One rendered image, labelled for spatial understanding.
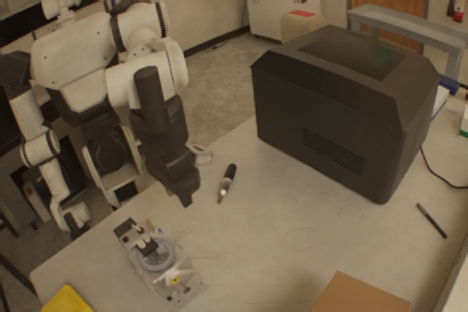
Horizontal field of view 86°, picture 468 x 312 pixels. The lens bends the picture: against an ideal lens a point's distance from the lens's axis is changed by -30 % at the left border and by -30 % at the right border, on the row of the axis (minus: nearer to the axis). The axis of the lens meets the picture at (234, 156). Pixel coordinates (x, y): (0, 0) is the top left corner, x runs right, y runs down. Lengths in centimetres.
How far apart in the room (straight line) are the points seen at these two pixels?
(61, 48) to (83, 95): 16
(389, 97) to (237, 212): 47
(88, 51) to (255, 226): 62
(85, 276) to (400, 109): 86
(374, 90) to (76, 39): 75
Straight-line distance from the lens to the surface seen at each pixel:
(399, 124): 74
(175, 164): 54
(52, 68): 91
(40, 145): 101
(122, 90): 48
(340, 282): 57
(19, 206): 233
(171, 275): 69
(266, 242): 80
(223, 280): 75
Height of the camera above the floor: 156
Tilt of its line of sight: 40 degrees down
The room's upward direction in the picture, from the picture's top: 8 degrees counter-clockwise
